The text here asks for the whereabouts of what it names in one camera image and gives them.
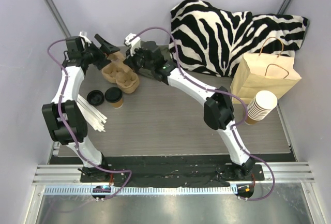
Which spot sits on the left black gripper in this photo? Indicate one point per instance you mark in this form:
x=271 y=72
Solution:
x=97 y=54

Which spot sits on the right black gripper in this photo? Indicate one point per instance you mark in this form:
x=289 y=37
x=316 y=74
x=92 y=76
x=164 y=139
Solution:
x=133 y=60

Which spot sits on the brown pulp cup carrier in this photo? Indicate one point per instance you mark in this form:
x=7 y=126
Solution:
x=120 y=74

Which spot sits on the black plastic cup lid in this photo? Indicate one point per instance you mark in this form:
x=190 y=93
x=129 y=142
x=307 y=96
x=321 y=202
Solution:
x=113 y=93

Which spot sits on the brown paper coffee cup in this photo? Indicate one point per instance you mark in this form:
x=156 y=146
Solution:
x=117 y=103

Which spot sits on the brown paper bag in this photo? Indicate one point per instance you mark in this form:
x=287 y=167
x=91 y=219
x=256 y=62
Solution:
x=262 y=71

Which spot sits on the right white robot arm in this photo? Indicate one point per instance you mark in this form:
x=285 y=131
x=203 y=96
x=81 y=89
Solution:
x=218 y=111

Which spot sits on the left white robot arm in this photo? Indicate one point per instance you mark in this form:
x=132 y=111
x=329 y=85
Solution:
x=64 y=120

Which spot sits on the stack of black lids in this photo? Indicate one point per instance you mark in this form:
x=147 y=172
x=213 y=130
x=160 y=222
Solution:
x=95 y=98

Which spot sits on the zebra print blanket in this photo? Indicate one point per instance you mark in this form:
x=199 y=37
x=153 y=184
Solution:
x=212 y=41

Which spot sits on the white wrapped straws bundle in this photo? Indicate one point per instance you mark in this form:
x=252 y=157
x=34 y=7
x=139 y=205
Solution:
x=93 y=116

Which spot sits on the stack of paper cups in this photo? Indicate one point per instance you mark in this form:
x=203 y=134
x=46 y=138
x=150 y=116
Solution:
x=260 y=106

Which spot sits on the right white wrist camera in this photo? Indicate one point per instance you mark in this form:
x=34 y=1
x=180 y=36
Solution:
x=133 y=42

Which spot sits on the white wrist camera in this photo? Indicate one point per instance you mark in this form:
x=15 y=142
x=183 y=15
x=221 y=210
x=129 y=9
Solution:
x=133 y=42
x=83 y=35

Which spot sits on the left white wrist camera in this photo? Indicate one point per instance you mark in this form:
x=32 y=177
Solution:
x=83 y=35

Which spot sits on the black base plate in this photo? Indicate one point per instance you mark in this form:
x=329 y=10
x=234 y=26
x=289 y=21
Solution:
x=168 y=171

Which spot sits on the aluminium rail frame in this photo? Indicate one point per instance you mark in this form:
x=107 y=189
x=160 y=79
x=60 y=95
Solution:
x=158 y=120

